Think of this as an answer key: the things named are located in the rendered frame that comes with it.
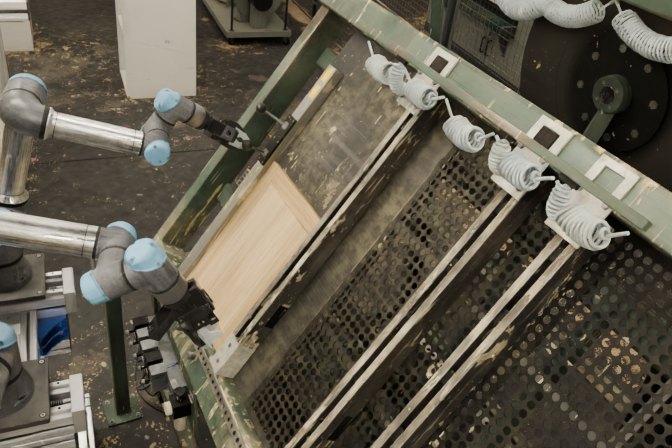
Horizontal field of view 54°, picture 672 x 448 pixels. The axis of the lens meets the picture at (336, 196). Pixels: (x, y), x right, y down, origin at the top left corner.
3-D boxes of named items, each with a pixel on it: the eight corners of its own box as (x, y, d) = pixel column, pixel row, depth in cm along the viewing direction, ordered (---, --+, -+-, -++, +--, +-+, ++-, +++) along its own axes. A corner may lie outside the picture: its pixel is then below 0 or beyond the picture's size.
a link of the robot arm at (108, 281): (102, 281, 153) (145, 264, 152) (94, 314, 144) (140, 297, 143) (83, 257, 149) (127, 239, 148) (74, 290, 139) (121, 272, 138)
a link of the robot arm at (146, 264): (120, 243, 143) (156, 229, 142) (146, 275, 150) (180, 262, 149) (117, 269, 137) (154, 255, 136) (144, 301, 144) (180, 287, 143)
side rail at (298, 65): (179, 241, 272) (156, 232, 264) (342, 19, 251) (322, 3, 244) (183, 249, 267) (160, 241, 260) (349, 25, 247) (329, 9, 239)
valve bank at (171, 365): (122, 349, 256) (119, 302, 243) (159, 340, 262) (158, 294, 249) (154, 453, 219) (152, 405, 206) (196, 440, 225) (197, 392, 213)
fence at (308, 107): (184, 274, 250) (175, 271, 247) (337, 69, 232) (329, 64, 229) (188, 282, 246) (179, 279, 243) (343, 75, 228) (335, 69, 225)
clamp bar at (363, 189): (224, 360, 215) (163, 345, 200) (458, 64, 193) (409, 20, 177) (234, 383, 208) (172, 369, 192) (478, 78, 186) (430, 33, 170)
